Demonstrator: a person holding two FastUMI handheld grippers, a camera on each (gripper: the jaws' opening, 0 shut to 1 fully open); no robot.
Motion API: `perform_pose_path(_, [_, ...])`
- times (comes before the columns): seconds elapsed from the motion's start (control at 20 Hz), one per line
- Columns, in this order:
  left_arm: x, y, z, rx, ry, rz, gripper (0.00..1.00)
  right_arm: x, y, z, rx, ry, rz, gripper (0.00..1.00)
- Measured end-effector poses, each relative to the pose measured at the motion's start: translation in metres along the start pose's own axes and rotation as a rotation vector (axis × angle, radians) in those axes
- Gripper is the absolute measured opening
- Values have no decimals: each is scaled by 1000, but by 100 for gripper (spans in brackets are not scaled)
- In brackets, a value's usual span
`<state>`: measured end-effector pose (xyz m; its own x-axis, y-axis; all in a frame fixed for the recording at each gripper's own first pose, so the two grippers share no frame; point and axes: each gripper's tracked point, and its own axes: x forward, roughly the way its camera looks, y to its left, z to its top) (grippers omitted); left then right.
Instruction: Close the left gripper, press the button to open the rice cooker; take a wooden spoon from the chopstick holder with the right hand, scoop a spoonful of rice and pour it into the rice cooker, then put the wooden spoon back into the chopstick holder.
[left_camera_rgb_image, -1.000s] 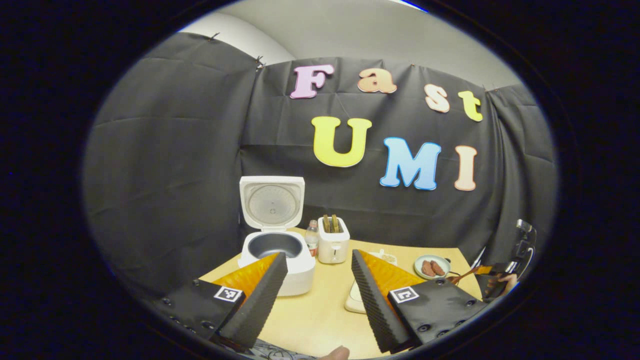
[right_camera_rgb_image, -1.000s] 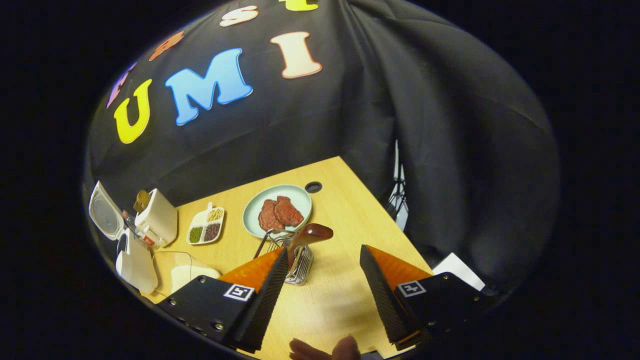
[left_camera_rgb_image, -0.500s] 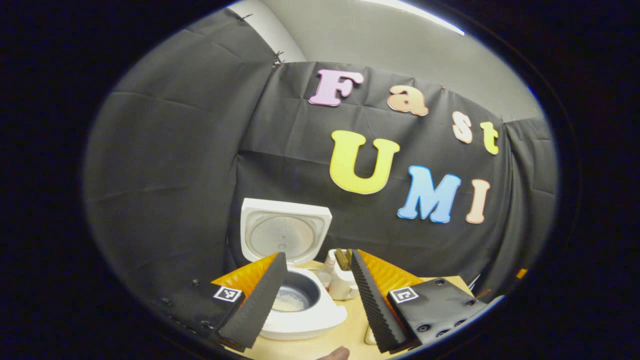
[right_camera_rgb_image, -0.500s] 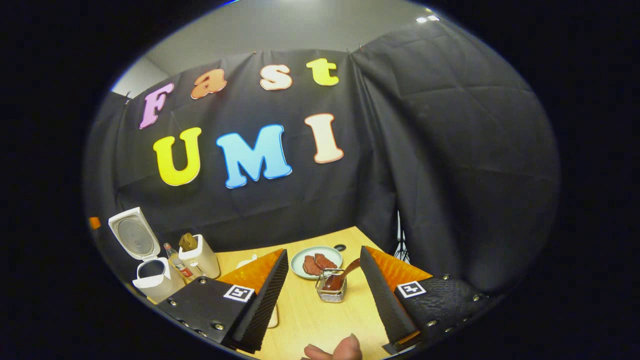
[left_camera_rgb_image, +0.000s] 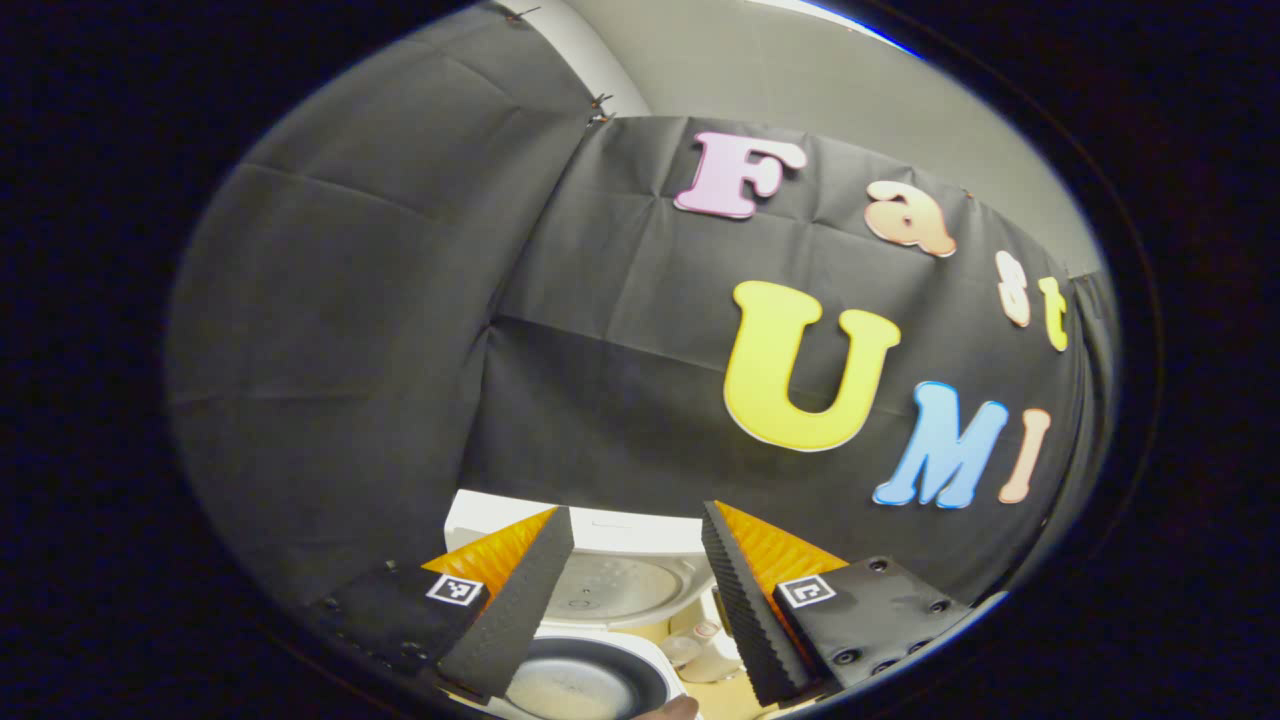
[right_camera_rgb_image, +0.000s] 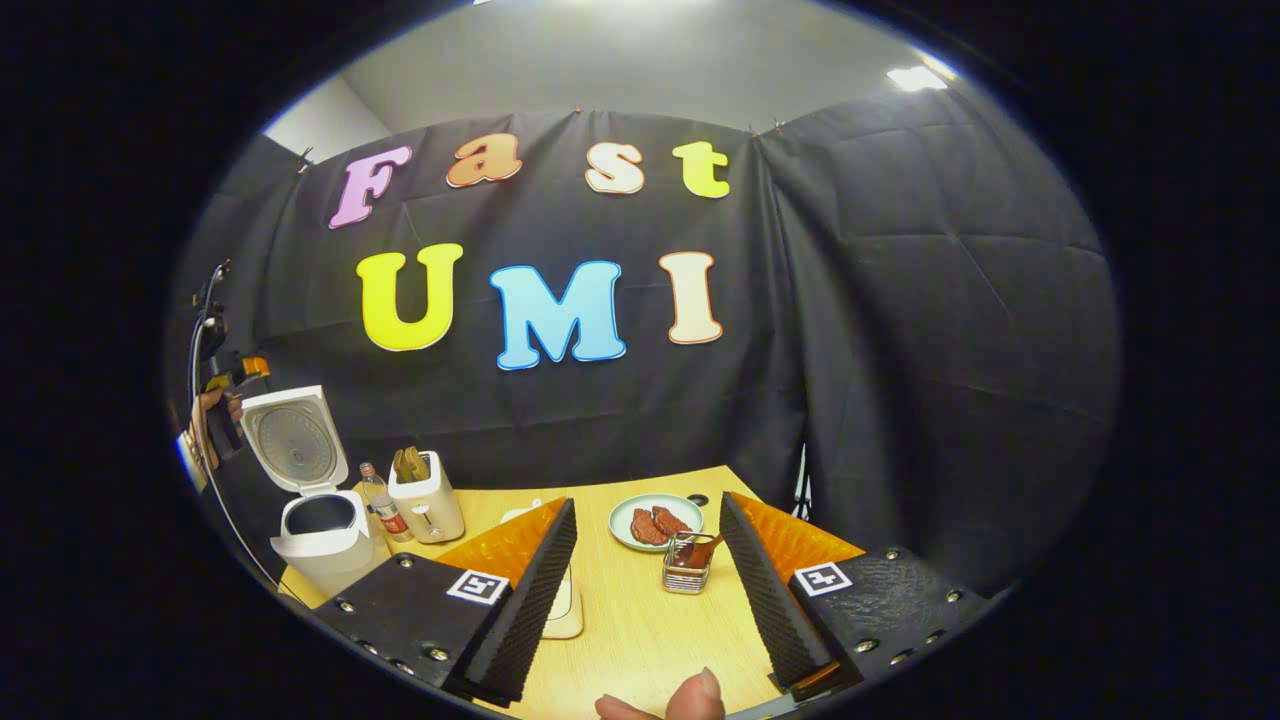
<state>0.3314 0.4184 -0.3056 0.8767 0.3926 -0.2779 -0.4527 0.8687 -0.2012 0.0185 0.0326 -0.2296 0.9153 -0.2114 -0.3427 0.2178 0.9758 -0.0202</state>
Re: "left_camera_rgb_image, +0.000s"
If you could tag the white rice cooker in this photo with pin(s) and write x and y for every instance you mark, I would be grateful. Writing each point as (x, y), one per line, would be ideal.
(620, 585)

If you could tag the black backdrop cloth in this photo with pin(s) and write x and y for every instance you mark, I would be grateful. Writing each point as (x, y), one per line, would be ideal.
(400, 300)

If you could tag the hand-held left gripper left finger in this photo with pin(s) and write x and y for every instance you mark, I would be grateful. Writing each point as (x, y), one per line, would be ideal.
(510, 610)

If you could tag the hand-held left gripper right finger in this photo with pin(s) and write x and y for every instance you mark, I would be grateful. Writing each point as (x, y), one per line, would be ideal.
(750, 610)

